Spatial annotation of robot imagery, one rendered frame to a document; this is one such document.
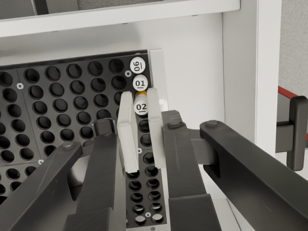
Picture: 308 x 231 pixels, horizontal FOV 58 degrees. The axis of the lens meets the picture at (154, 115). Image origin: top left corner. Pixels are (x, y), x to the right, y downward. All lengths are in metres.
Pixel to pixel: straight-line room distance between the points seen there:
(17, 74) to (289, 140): 0.24
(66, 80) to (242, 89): 0.15
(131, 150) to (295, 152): 0.18
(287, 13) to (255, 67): 1.04
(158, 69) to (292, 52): 1.04
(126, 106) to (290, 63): 1.16
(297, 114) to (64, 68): 0.20
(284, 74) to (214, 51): 1.00
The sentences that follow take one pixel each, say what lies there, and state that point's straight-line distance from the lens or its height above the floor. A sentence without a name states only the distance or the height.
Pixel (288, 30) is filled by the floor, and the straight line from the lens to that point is 1.27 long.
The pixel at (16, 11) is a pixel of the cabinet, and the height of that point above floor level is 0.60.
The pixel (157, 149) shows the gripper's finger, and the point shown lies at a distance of 0.15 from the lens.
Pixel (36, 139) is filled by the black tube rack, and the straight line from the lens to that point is 0.28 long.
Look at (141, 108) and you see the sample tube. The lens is 0.21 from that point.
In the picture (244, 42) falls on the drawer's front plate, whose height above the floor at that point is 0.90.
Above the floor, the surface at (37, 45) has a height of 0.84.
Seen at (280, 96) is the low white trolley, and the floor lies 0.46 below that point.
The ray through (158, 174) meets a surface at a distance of 0.28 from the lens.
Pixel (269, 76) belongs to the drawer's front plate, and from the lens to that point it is 0.23.
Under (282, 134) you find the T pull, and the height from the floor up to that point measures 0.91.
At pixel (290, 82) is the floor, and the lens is 1.32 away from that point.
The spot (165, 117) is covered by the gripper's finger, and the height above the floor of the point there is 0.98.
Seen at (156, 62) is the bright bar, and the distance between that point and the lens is 0.29.
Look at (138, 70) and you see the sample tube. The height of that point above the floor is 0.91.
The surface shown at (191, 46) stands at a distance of 0.31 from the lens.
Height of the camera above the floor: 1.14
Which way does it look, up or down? 70 degrees down
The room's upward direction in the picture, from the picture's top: 174 degrees clockwise
